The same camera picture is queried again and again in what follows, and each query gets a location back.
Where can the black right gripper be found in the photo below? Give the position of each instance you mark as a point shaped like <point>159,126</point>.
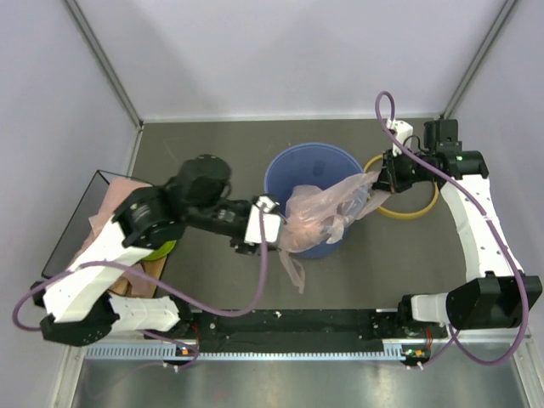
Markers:
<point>388,178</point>

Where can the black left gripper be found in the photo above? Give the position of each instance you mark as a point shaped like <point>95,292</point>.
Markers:
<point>243,246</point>

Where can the pink plastic trash bag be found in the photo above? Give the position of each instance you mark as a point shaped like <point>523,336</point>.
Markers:
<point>315,216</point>
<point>104,242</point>

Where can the blue trash bin yellow rim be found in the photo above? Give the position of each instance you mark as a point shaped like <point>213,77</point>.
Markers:
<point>317,164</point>

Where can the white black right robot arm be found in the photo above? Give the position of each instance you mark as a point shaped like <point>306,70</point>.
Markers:
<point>497,294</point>

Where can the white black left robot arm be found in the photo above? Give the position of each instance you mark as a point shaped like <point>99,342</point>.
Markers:
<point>80,308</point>

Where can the green plate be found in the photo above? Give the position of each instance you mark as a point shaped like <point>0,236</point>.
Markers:
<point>161,252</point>

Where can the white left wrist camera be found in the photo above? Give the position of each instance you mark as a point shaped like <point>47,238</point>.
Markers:
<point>264,222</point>

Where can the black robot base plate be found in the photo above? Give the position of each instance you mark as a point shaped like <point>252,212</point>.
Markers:
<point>302,331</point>

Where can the black wire frame shelf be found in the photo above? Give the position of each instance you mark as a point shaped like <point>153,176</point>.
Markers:
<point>78,228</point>

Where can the grey slotted cable duct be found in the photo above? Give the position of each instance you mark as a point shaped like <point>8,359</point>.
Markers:
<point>132,351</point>

